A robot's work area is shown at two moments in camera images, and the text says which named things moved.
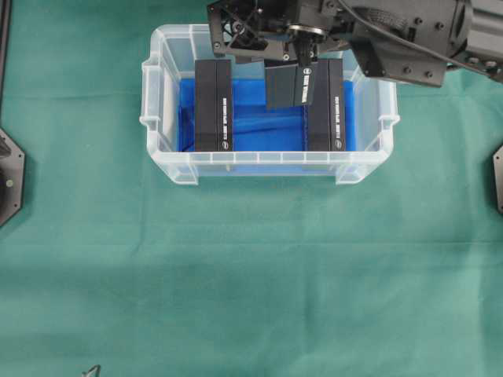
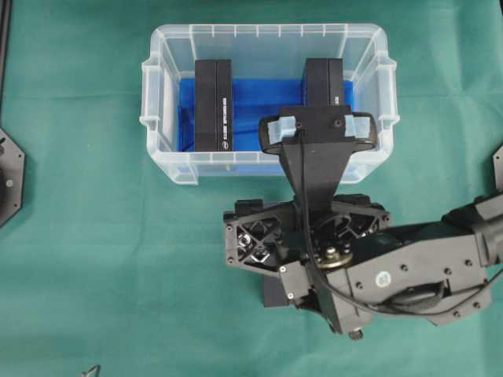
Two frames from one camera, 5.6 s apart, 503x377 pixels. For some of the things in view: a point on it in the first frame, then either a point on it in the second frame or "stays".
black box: x=283 y=86 → x=275 y=294
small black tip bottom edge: x=93 y=371 stays
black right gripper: x=269 y=30 → x=278 y=235
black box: x=213 y=106 stays
